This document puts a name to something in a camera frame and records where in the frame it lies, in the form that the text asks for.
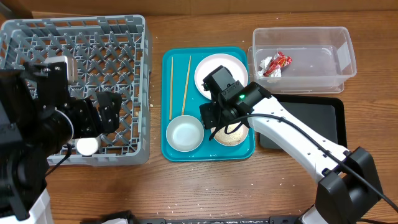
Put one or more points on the red snack wrapper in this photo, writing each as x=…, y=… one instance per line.
x=279, y=61

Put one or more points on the white paper napkin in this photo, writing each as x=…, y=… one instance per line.
x=265, y=65

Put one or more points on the left wooden chopstick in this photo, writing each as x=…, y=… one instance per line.
x=171, y=87

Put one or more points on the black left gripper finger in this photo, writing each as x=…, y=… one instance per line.
x=109, y=101
x=109, y=120

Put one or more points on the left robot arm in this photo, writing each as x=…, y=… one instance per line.
x=38, y=117

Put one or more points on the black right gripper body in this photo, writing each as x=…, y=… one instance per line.
x=212, y=116

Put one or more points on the grey dishwasher rack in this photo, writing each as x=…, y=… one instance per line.
x=113, y=54

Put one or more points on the large white round plate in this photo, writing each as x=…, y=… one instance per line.
x=210, y=63

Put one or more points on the clear plastic bin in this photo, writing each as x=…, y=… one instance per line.
x=322, y=59

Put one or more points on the right wooden chopstick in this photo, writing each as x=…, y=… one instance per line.
x=186, y=85

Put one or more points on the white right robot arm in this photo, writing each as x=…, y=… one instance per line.
x=348, y=184

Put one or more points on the white cup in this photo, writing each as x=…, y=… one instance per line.
x=88, y=146

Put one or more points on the black waste tray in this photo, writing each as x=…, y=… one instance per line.
x=324, y=115

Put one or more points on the teal plastic tray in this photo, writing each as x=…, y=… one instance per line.
x=208, y=150

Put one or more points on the grey metal bowl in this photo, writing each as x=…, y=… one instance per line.
x=185, y=133

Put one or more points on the small white bowl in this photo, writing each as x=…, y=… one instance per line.
x=231, y=137

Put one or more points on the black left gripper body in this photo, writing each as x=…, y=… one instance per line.
x=94, y=113

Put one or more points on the wooden chopstick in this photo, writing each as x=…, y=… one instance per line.
x=186, y=85
x=171, y=87

